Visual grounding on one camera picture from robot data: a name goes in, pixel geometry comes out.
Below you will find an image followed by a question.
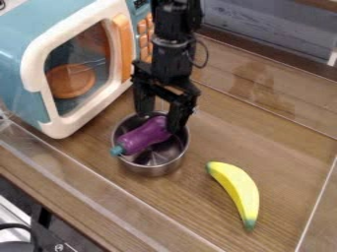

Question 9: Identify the black cable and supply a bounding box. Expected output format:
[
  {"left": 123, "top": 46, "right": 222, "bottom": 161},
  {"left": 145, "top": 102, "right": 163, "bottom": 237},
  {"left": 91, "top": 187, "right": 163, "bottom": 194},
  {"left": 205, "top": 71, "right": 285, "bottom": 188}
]
[{"left": 0, "top": 222, "right": 44, "bottom": 252}]

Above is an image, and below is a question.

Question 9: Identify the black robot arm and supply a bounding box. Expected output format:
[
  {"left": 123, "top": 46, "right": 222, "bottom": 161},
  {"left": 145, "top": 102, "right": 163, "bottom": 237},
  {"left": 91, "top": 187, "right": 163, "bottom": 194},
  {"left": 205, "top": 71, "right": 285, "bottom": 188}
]
[{"left": 131, "top": 0, "right": 203, "bottom": 133}]

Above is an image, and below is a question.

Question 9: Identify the purple toy eggplant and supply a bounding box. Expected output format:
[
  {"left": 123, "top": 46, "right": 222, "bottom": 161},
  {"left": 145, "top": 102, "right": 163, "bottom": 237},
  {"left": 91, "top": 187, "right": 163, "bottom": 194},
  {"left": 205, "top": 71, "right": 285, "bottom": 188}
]
[{"left": 111, "top": 115, "right": 171, "bottom": 157}]

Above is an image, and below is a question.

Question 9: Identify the blue toy microwave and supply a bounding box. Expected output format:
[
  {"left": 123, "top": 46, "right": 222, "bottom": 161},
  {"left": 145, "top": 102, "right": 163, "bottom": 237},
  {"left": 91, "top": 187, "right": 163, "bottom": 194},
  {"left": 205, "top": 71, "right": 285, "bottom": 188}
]
[{"left": 0, "top": 0, "right": 154, "bottom": 139}]

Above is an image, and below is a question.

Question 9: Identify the yellow toy banana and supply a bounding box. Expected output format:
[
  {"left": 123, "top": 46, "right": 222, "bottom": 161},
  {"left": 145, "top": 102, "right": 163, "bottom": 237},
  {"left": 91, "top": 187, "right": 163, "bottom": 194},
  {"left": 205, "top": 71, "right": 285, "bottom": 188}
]
[{"left": 206, "top": 161, "right": 260, "bottom": 230}]

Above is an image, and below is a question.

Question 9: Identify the orange plate inside microwave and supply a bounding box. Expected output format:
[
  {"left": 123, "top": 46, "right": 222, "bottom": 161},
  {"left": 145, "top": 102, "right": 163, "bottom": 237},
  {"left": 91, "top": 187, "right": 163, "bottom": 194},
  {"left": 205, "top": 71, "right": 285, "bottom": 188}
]
[{"left": 46, "top": 64, "right": 96, "bottom": 99}]

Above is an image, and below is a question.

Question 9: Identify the clear acrylic barrier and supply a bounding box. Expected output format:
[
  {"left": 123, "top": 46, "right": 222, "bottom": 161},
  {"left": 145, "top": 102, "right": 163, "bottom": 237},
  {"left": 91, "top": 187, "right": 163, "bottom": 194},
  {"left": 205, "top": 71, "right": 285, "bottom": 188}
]
[{"left": 0, "top": 116, "right": 223, "bottom": 252}]

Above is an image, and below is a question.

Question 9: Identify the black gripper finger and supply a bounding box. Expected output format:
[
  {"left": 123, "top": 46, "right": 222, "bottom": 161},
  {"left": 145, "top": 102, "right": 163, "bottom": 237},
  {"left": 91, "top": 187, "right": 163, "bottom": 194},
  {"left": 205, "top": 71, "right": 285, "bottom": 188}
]
[
  {"left": 133, "top": 84, "right": 155, "bottom": 117},
  {"left": 167, "top": 96, "right": 197, "bottom": 134}
]

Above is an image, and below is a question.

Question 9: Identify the silver pot with handle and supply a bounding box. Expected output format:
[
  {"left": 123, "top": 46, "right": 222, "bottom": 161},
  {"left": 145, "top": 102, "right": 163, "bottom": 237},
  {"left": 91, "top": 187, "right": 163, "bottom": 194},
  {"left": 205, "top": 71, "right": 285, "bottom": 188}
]
[{"left": 112, "top": 111, "right": 190, "bottom": 176}]

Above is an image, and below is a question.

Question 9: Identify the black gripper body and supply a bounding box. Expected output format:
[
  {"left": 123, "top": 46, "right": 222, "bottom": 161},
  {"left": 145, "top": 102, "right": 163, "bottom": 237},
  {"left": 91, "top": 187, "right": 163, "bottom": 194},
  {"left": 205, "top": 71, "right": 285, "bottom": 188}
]
[{"left": 131, "top": 37, "right": 201, "bottom": 103}]

